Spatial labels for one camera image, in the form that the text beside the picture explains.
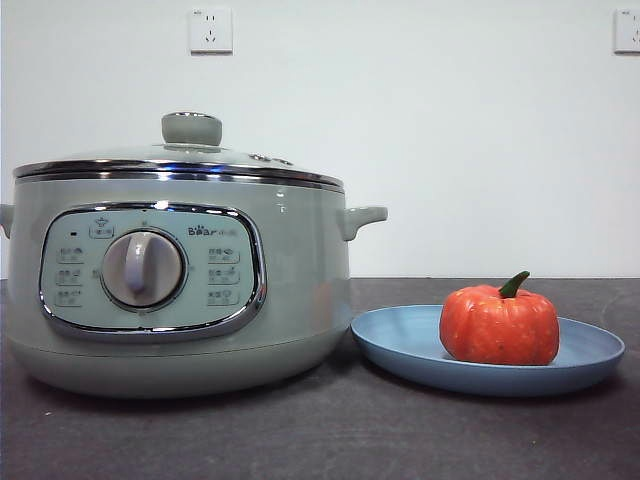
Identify glass lid with green knob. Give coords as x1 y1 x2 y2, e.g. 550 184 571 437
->
12 111 346 191

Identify orange toy pumpkin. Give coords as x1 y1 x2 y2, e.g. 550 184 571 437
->
439 271 560 366

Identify pale green electric steamer pot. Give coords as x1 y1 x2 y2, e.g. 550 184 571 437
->
0 174 389 400

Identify blue round plate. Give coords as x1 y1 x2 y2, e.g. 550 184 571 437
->
350 304 626 398

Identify white wall socket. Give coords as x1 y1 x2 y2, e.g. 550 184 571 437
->
613 8 640 55
188 6 234 55

